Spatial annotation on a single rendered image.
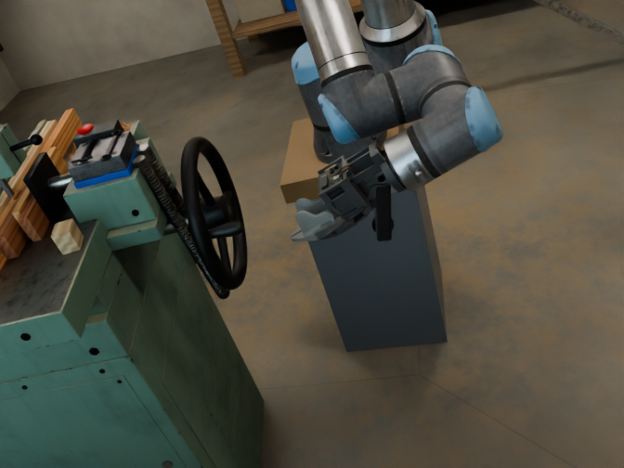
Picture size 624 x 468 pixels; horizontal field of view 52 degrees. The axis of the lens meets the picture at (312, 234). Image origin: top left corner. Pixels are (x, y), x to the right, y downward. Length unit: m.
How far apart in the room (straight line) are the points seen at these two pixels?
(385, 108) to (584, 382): 1.03
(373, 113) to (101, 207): 0.49
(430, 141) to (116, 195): 0.53
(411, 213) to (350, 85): 0.62
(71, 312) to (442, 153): 0.60
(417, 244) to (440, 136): 0.73
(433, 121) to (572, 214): 1.37
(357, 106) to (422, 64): 0.12
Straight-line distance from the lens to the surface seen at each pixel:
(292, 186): 1.60
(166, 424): 1.30
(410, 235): 1.64
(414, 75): 1.06
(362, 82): 1.06
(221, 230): 1.08
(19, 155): 1.24
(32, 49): 5.12
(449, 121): 0.97
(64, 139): 1.49
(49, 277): 1.09
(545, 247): 2.18
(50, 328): 1.03
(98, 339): 1.15
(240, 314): 2.22
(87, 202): 1.16
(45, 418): 1.34
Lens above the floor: 1.44
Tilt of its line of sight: 36 degrees down
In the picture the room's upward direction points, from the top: 19 degrees counter-clockwise
